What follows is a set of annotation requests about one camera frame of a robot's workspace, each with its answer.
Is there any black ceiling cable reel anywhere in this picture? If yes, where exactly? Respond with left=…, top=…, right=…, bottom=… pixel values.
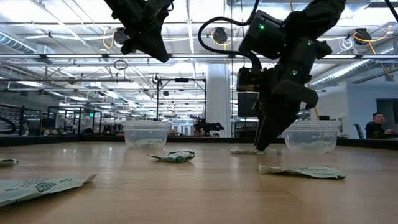
left=213, top=27, right=229, bottom=45
left=113, top=27, right=137, bottom=55
left=353, top=27, right=371, bottom=45

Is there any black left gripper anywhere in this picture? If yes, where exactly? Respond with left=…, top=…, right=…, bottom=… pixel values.
left=104, top=0, right=175, bottom=63

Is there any black cage frame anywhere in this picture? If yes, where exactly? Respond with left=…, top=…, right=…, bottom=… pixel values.
left=46, top=105, right=103, bottom=135

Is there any black frame rig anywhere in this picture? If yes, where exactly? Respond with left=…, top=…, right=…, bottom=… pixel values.
left=156, top=77, right=208, bottom=122

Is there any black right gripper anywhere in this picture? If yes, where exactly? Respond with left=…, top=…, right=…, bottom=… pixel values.
left=254, top=58, right=320, bottom=152

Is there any white pillar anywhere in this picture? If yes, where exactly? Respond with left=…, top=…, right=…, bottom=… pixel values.
left=206, top=63, right=233, bottom=138

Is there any silver ceiling duct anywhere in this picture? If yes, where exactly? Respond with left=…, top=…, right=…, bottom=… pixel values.
left=0, top=30, right=56, bottom=55
left=310, top=46, right=398, bottom=88

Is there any black looped cable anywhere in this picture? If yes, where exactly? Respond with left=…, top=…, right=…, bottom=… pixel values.
left=198, top=0, right=264, bottom=74

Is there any clear plastic bin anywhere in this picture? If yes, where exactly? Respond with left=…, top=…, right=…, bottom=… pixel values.
left=122, top=120, right=171, bottom=149
left=282, top=120, right=340, bottom=154

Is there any black curved hose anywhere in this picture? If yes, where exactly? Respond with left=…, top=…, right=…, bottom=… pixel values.
left=0, top=116, right=17, bottom=135

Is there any hanging cable coil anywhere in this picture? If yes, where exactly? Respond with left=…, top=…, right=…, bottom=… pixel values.
left=113, top=58, right=129, bottom=71

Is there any black table frame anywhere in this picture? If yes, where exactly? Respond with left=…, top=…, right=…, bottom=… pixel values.
left=0, top=134, right=398, bottom=147

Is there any person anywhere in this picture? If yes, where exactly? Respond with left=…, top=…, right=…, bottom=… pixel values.
left=364, top=111, right=396, bottom=139

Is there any office chair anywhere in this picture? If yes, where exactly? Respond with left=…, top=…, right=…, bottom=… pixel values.
left=353, top=123, right=366, bottom=140

